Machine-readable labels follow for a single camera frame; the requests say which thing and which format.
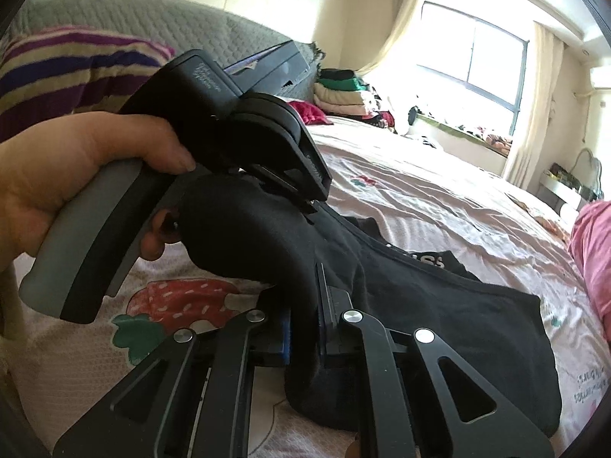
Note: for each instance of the white dresser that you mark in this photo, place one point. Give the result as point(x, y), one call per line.
point(561, 195)

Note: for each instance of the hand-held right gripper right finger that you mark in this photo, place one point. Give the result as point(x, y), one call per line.
point(324, 338)

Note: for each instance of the cream curtain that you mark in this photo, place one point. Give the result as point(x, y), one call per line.
point(401, 24)
point(537, 105)

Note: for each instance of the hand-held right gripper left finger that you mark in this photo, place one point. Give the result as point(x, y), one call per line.
point(285, 343)

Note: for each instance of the white printed bed sheet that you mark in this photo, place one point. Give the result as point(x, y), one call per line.
point(429, 200)

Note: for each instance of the pink cloth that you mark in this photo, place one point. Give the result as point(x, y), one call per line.
point(594, 257)

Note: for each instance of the black box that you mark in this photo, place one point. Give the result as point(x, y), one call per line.
point(281, 64)

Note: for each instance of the magenta cloth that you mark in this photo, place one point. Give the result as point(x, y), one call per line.
point(310, 112)

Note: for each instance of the person's left hand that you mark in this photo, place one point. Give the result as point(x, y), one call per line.
point(71, 162)

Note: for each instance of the purple striped blanket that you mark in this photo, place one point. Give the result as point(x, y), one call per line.
point(71, 67)

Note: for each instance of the stack of folded clothes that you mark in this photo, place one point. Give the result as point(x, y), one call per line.
point(343, 98)

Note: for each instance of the window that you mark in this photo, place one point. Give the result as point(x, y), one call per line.
point(477, 67)

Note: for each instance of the windowsill clutter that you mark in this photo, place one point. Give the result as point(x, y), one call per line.
point(458, 133)

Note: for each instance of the black and orange garment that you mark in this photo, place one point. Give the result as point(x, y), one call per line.
point(429, 305)

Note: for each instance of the vanity mirror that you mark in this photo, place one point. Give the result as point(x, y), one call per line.
point(589, 171)

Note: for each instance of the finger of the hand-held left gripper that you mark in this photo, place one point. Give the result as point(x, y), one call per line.
point(312, 167)

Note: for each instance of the white air conditioner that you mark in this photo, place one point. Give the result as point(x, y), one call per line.
point(601, 78)

